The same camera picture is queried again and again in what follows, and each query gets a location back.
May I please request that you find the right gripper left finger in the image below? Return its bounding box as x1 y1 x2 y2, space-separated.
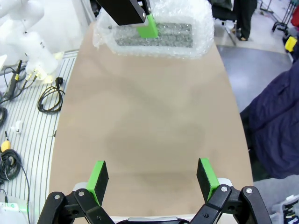
38 160 110 224

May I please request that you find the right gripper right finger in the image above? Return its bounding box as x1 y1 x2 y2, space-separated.
190 157 273 224

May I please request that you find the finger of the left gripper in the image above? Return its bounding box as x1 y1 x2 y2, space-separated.
95 0 159 39

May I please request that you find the bubble-wrapped clock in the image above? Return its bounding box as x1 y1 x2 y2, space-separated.
92 0 215 60

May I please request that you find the slotted aluminium bench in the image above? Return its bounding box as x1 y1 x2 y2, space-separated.
0 50 78 224

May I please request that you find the person in navy jacket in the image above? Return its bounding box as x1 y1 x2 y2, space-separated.
240 62 299 180

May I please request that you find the bystander in black trousers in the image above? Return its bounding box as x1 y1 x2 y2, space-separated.
233 0 257 42

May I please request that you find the black clothes rack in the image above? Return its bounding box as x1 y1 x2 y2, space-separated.
259 0 299 32

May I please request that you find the yellow box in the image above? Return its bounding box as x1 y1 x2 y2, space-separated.
285 36 299 53

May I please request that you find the black coiled cable bundle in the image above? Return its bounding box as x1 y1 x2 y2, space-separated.
0 149 22 182

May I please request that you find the black power cable with plug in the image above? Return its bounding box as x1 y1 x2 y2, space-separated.
37 77 66 114

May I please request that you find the small white bracket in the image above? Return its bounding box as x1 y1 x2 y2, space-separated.
10 120 23 133

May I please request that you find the yellow cable connector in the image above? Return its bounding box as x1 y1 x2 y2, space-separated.
0 137 12 153

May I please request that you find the black cable connector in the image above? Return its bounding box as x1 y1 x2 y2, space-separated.
2 59 23 101

